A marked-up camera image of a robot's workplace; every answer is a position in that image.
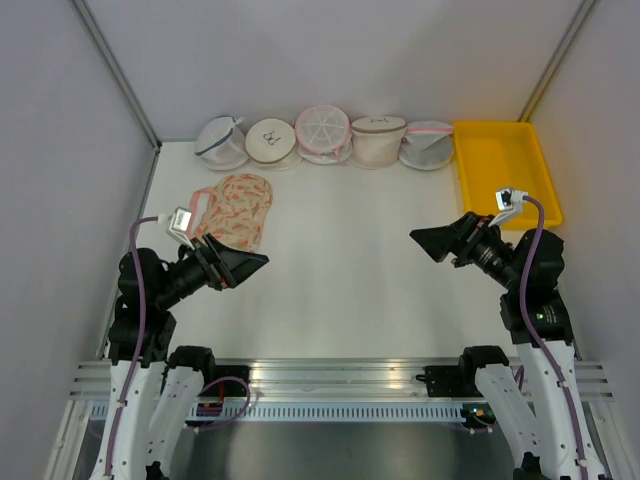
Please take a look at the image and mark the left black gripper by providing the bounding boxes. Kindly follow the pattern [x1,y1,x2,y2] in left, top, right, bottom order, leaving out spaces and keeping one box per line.
[155,230,268,308]

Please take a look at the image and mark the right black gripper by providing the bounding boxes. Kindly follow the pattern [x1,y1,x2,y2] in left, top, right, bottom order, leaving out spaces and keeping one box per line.
[410,209,524,290]

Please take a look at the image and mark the floral mesh laundry bag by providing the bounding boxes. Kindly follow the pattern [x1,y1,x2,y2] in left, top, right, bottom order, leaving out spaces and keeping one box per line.
[188,174,273,252]

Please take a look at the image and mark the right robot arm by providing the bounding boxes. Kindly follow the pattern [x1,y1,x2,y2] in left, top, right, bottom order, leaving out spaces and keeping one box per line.
[409,212,607,479]

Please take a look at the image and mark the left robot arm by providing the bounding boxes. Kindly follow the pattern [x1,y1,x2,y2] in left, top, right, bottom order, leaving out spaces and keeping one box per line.
[91,234,269,479]

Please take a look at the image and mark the white bag pink zipper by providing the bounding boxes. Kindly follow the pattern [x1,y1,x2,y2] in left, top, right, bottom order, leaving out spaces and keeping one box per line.
[399,120,454,171]

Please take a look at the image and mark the cylindrical beige laundry bag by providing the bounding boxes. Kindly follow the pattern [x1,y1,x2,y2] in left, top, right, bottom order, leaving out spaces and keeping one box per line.
[350,116,407,169]

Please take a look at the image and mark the white bag blue zipper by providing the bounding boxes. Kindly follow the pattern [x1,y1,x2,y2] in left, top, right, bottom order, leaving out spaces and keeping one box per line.
[194,116,249,171]

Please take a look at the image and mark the round beige laundry bag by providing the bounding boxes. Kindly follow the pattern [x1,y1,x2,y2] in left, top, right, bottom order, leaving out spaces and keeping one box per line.
[245,118,302,171]

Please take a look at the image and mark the pink rimmed round laundry bag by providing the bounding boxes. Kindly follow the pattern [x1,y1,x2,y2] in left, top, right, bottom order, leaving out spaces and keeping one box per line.
[294,105,353,165]

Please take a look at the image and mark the yellow plastic tray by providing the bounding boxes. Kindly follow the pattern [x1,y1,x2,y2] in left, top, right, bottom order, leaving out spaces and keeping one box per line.
[453,121,563,229]

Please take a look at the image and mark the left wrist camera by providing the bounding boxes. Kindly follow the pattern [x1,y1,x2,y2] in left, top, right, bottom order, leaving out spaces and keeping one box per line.
[166,207,192,247]

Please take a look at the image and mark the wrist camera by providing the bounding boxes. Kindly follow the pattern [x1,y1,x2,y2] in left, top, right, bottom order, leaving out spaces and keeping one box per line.
[489,187,528,227]
[166,207,192,247]

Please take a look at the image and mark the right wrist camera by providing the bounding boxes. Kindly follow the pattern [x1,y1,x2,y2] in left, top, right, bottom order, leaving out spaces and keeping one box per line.
[489,187,528,227]

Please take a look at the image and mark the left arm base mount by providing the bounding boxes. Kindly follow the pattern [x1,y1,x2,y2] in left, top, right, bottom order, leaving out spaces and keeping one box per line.
[199,364,251,399]

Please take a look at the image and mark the aluminium mounting rail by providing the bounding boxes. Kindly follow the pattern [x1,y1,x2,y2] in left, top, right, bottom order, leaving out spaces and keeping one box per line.
[68,357,614,402]

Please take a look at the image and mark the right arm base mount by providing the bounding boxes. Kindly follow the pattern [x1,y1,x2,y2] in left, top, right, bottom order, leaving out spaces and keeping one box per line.
[422,365,481,399]

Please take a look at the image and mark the white slotted cable duct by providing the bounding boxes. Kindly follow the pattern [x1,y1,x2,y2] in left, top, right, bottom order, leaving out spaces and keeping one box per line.
[87,402,496,424]

